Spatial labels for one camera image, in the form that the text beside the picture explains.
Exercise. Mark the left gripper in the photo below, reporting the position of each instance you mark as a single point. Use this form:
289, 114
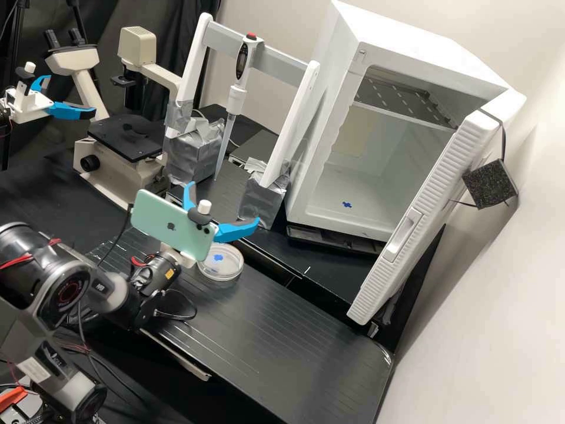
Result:
26, 103

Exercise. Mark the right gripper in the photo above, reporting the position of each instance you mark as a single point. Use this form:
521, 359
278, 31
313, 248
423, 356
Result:
178, 258

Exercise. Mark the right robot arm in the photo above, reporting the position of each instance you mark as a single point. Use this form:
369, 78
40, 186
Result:
39, 269

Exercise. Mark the petri dish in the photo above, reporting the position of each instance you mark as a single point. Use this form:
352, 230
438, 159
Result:
220, 265

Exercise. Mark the cream microscope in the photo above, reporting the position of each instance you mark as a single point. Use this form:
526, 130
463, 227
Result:
132, 170

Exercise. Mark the white pipette stand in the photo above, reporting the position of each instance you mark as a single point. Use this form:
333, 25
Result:
289, 132

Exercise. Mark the black platform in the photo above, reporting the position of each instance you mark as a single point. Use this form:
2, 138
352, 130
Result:
322, 276
273, 353

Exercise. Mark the pipette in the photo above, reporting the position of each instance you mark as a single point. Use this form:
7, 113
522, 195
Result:
244, 62

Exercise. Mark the incubator door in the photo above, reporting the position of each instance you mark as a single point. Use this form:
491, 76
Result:
423, 212

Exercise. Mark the white incubator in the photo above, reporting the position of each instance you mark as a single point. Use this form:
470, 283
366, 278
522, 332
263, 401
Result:
397, 53

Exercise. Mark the right wrist camera phone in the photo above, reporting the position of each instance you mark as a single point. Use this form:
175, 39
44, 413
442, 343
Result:
167, 218

